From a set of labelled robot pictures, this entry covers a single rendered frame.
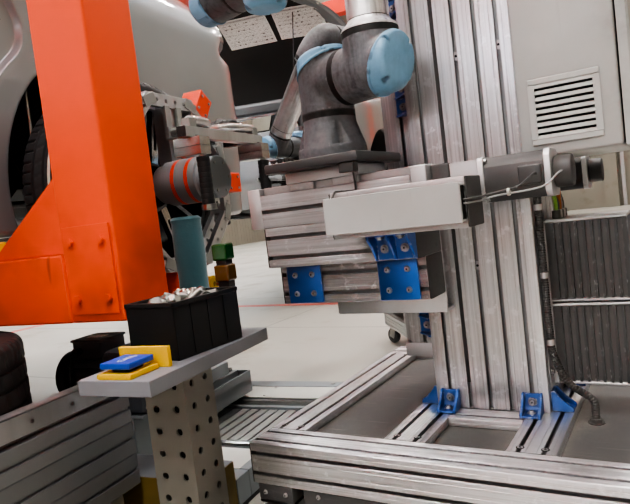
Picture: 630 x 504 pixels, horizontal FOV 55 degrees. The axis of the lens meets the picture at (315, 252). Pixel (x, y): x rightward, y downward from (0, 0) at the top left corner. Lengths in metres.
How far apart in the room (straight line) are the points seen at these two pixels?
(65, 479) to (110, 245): 0.49
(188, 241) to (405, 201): 0.84
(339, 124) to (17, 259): 0.85
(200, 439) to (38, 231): 0.63
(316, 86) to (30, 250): 0.78
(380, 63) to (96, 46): 0.63
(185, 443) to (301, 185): 0.58
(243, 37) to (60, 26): 4.04
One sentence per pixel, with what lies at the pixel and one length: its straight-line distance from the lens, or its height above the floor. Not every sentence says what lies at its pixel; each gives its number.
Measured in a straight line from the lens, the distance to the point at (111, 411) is 1.49.
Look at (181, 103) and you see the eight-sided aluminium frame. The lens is 2.03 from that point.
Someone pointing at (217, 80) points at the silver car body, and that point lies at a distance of 2.85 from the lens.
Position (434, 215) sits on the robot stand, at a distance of 1.05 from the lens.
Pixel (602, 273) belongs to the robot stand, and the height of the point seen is 0.51.
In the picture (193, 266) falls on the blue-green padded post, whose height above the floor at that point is 0.60.
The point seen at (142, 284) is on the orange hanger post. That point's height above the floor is 0.59.
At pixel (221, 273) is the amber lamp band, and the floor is 0.59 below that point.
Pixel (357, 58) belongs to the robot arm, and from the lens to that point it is 1.23.
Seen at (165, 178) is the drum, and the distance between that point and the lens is 1.90.
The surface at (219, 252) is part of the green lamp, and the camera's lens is 1.45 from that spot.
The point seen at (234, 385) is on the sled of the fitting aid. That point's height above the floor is 0.14.
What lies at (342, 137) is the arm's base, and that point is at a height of 0.86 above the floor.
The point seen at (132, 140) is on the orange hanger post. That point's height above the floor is 0.92.
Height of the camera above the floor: 0.71
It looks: 4 degrees down
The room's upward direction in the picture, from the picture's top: 7 degrees counter-clockwise
